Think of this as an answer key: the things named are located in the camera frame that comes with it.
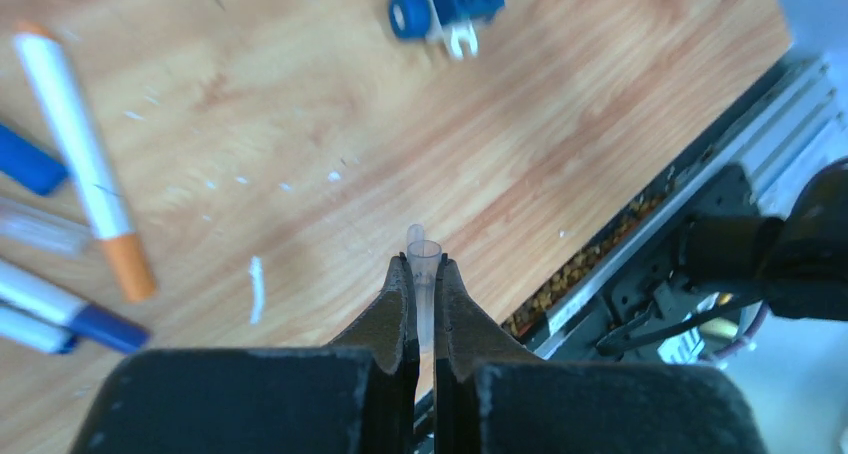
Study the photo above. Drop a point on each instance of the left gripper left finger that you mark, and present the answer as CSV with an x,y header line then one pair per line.
x,y
387,330

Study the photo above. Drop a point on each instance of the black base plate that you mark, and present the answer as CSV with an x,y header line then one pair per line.
x,y
630,302

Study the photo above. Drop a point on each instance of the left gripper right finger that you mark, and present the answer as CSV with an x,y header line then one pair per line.
x,y
470,351

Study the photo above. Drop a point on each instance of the purple tip white marker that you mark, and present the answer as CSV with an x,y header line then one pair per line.
x,y
53,304

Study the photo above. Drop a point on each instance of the clear pen cap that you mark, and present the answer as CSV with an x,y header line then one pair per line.
x,y
424,256

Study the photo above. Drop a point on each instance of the navy cap marker lower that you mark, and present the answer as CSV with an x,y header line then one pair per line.
x,y
36,334

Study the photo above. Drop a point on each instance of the blue red toy robot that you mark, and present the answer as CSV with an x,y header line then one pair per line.
x,y
453,23

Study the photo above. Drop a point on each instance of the white paper scrap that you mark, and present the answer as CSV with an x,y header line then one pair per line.
x,y
256,272

